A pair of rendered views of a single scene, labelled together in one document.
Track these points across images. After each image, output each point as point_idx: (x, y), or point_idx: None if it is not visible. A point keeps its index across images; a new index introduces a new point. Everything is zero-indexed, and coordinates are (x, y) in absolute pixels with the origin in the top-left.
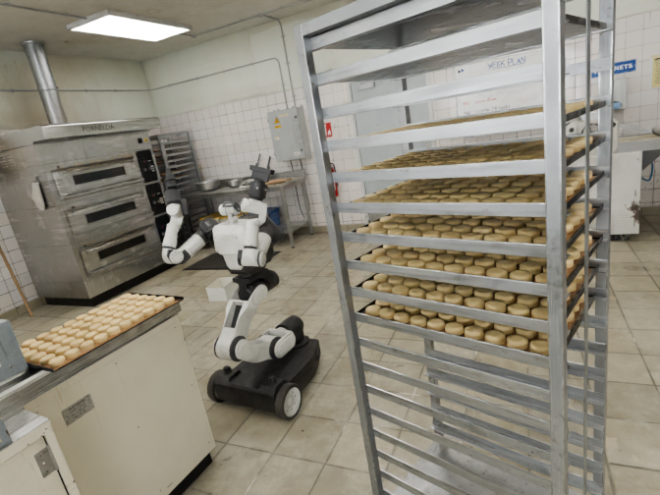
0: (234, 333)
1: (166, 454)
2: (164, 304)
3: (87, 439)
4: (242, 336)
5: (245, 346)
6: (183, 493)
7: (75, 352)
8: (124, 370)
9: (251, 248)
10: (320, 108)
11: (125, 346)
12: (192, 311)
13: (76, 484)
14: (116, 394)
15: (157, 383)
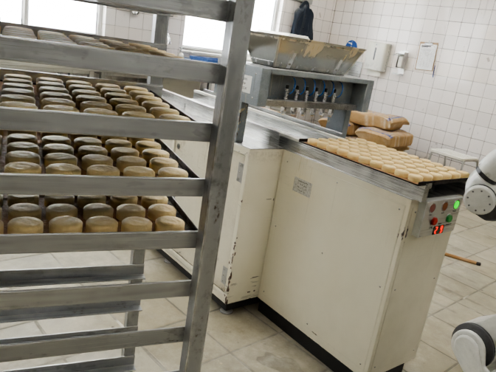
0: (483, 319)
1: (325, 306)
2: (401, 174)
3: (295, 214)
4: (487, 336)
5: (468, 344)
6: (323, 364)
7: (319, 142)
8: (338, 195)
9: (476, 170)
10: None
11: (350, 176)
12: None
13: (241, 204)
14: (324, 207)
15: (353, 240)
